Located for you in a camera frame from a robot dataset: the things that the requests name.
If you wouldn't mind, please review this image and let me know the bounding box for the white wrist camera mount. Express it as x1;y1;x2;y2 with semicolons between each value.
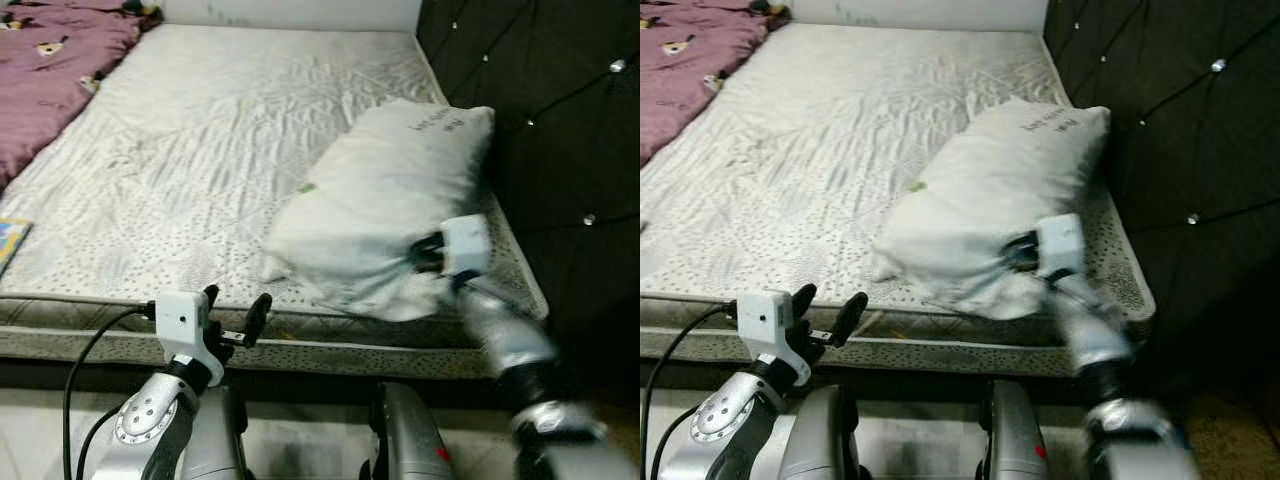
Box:
736;290;813;389
439;214;494;279
1034;212;1088;281
154;290;225;389

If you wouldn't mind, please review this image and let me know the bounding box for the grey robot leg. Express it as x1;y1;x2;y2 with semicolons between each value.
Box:
778;385;863;480
183;385;253;480
978;380;1053;480
368;381;453;480

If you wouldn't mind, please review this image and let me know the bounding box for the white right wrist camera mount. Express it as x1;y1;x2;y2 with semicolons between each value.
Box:
439;214;494;279
1034;212;1088;281

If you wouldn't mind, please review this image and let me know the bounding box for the blue yellow children's book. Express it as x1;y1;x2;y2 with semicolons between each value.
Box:
0;217;34;281

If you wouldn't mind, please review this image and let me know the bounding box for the grey robot right leg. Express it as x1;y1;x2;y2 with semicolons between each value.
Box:
978;380;1053;480
368;381;453;480

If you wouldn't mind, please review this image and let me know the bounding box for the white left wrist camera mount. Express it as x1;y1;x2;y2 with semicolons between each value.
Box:
736;290;813;389
154;290;225;389

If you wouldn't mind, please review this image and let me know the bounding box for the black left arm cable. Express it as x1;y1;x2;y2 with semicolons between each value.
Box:
647;302;741;480
62;302;158;480

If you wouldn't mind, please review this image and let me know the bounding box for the mauve cartoon print blanket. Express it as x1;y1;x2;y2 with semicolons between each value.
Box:
0;0;163;193
640;0;793;169

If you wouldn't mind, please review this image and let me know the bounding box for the white quilted mattress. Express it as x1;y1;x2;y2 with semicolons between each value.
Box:
0;22;551;379
640;22;1158;379

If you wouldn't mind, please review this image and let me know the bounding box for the white pillow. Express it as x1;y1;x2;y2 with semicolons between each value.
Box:
872;97;1113;323
262;97;497;324

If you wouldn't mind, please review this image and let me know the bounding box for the grey robot left leg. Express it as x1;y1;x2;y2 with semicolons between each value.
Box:
778;385;863;480
183;385;253;480

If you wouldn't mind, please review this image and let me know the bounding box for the black tufted headboard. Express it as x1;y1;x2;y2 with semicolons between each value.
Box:
1042;0;1280;401
414;0;641;396

